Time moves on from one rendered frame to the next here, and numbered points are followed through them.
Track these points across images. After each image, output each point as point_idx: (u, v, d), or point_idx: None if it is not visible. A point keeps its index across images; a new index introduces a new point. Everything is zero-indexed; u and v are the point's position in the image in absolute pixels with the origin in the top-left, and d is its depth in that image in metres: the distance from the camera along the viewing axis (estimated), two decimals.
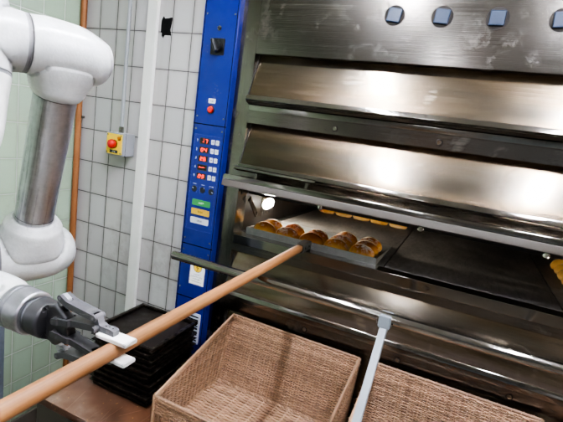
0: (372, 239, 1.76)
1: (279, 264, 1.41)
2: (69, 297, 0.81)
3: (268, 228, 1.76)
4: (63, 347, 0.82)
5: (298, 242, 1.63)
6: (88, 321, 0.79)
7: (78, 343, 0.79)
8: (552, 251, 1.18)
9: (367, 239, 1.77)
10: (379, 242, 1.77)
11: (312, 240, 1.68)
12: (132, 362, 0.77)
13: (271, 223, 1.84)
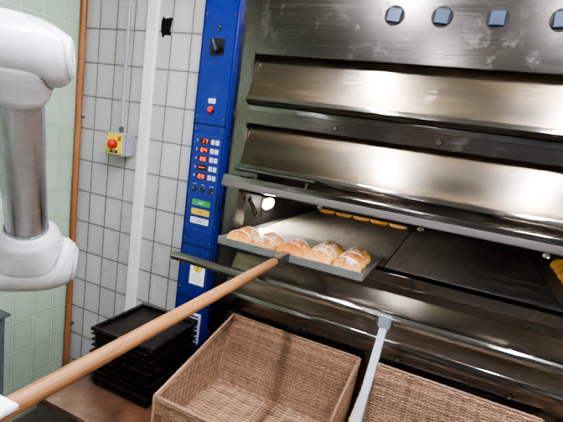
0: (359, 250, 1.56)
1: (247, 282, 1.20)
2: None
3: (242, 237, 1.56)
4: None
5: (274, 254, 1.43)
6: None
7: None
8: (552, 251, 1.18)
9: (353, 249, 1.56)
10: (368, 253, 1.56)
11: (291, 251, 1.48)
12: None
13: (246, 231, 1.64)
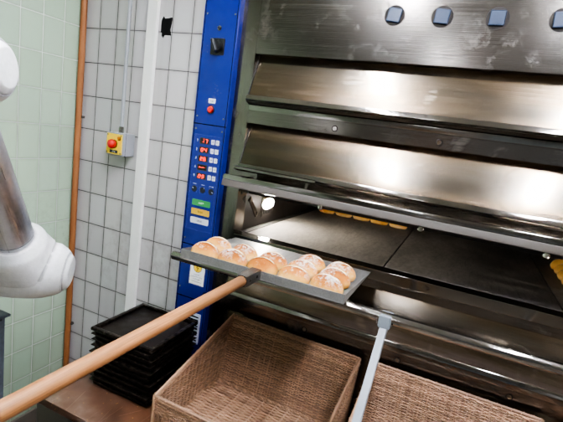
0: (343, 265, 1.36)
1: (203, 308, 1.00)
2: None
3: (208, 250, 1.36)
4: None
5: (242, 271, 1.23)
6: None
7: None
8: (552, 251, 1.18)
9: (336, 265, 1.37)
10: (353, 269, 1.37)
11: (262, 267, 1.29)
12: None
13: (216, 243, 1.44)
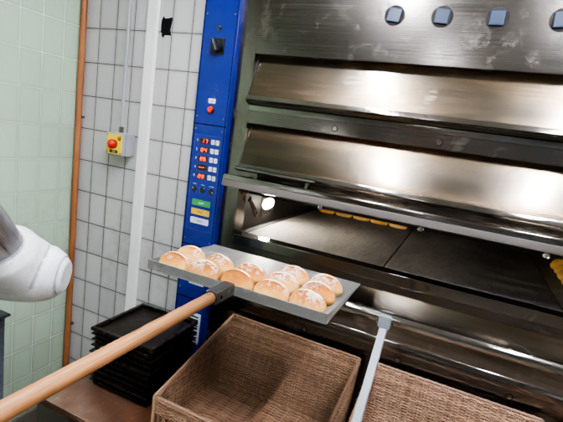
0: (327, 279, 1.22)
1: (158, 333, 0.86)
2: None
3: (178, 261, 1.22)
4: None
5: (212, 286, 1.08)
6: None
7: None
8: (552, 251, 1.18)
9: (320, 277, 1.22)
10: (338, 282, 1.22)
11: (236, 281, 1.14)
12: None
13: (188, 252, 1.30)
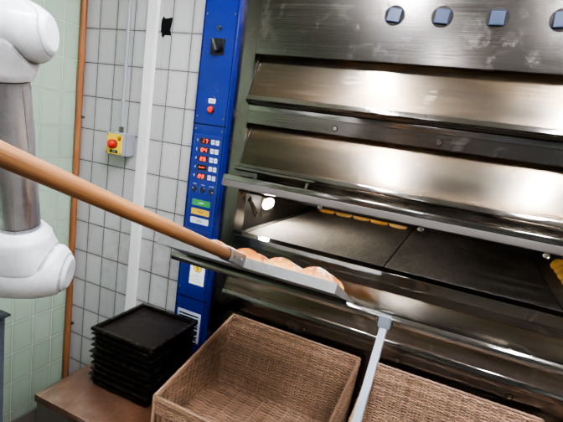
0: None
1: (186, 239, 0.88)
2: None
3: None
4: None
5: None
6: None
7: None
8: (552, 251, 1.18)
9: None
10: (342, 283, 1.26)
11: (247, 255, 1.17)
12: None
13: None
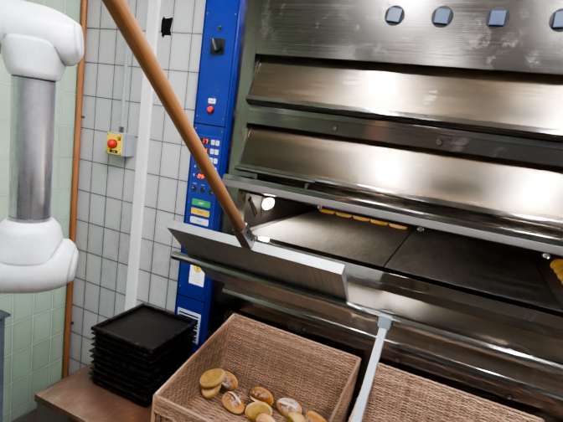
0: (304, 417, 1.51)
1: (215, 180, 0.94)
2: None
3: None
4: None
5: None
6: None
7: None
8: (552, 251, 1.18)
9: (301, 414, 1.53)
10: None
11: None
12: None
13: None
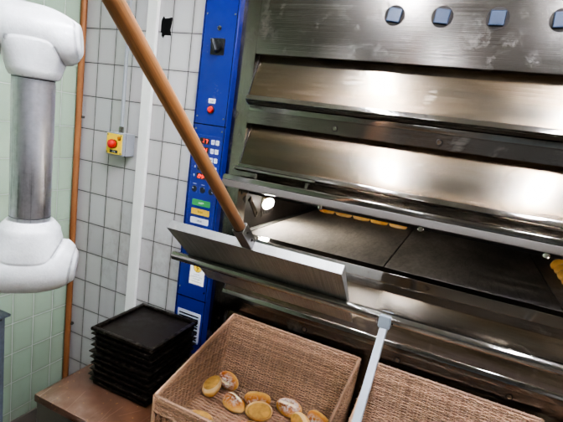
0: None
1: (215, 181, 0.94)
2: None
3: None
4: None
5: None
6: None
7: None
8: (552, 251, 1.18)
9: None
10: None
11: None
12: None
13: None
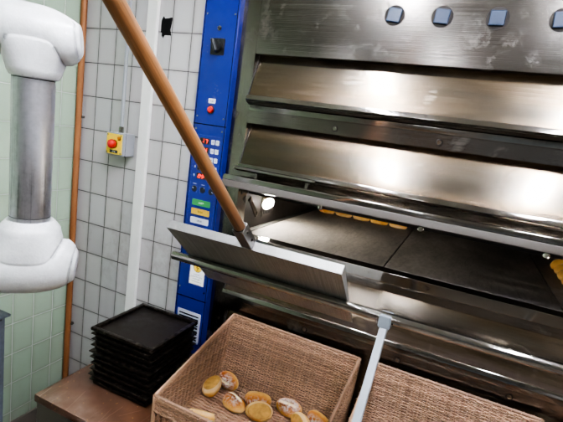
0: None
1: (216, 181, 0.94)
2: None
3: None
4: None
5: None
6: None
7: None
8: (552, 251, 1.18)
9: None
10: None
11: None
12: None
13: None
